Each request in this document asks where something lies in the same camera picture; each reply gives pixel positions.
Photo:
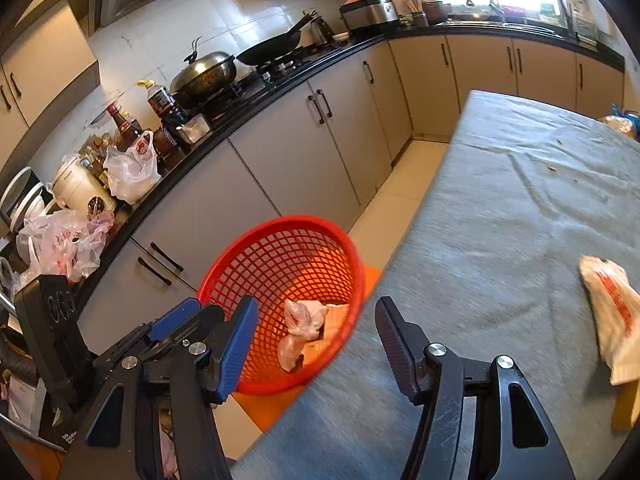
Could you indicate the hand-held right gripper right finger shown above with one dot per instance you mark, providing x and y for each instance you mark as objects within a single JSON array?
[{"x": 395, "y": 345}]

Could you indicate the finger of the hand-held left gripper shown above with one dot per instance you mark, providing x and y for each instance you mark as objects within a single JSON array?
[{"x": 175, "y": 317}]

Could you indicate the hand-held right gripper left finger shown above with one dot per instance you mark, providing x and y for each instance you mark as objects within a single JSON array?
[{"x": 235, "y": 345}]

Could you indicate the red plastic mesh basket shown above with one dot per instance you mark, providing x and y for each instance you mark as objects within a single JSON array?
[{"x": 280, "y": 260}]

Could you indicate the cardboard piece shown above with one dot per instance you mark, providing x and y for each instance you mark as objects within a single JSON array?
[{"x": 336, "y": 320}]

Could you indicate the crumpled wrappers in basket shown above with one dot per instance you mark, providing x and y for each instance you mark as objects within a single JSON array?
[{"x": 300, "y": 325}]

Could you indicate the orange plastic stool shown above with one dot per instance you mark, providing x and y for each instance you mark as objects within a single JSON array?
[{"x": 272, "y": 407}]

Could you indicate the pink white plastic bags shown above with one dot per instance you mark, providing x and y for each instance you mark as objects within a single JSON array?
[{"x": 60, "y": 242}]

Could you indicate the white round appliance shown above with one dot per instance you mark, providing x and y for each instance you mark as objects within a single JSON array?
[{"x": 22, "y": 200}]

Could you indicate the white rice cooker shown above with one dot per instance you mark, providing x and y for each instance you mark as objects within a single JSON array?
[{"x": 80, "y": 185}]

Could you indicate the black kitchen countertop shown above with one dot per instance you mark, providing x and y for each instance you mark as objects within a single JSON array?
[{"x": 150, "y": 180}]

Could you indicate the grey tablecloth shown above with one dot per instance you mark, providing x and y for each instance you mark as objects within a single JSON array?
[{"x": 500, "y": 235}]

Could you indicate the white knotted plastic bag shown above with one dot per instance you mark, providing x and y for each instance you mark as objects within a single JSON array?
[{"x": 131, "y": 170}]

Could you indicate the cluster of seasoning jars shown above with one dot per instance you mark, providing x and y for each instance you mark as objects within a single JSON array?
[{"x": 95, "y": 155}]

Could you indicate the dark sauce bottle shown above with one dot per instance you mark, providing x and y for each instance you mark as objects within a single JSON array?
[{"x": 165, "y": 142}]

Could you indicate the steel seasoning container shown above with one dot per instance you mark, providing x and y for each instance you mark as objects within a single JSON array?
[{"x": 195, "y": 127}]

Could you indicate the beige lower kitchen cabinets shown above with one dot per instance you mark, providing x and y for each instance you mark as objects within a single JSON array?
[{"x": 280, "y": 155}]

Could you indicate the red label sauce bottle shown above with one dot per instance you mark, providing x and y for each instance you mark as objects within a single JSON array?
[{"x": 125, "y": 130}]

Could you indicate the dark bottle with yellow cap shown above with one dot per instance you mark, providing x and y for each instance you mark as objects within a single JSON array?
[{"x": 162, "y": 102}]

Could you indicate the white red printed plastic bag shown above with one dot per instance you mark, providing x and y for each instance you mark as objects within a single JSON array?
[{"x": 610, "y": 320}]

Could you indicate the steel lidded wok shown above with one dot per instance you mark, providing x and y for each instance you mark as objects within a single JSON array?
[{"x": 205, "y": 72}]

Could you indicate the gas stove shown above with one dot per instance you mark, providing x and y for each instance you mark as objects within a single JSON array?
[{"x": 282, "y": 67}]

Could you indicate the black wok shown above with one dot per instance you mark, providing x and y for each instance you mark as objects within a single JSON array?
[{"x": 270, "y": 47}]

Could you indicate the blue plastic bag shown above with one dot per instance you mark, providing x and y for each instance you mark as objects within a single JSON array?
[{"x": 622, "y": 122}]

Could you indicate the black cup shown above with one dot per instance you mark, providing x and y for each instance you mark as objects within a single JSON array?
[{"x": 421, "y": 20}]

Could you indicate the silver black rice cooker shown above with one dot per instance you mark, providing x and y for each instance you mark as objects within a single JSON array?
[{"x": 370, "y": 15}]

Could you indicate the dark jar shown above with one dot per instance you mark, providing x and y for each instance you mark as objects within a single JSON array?
[{"x": 434, "y": 12}]

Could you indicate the pan with glass lid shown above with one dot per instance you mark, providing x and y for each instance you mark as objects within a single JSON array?
[{"x": 472, "y": 15}]

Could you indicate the green printed container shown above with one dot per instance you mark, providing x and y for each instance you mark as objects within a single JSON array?
[{"x": 584, "y": 22}]

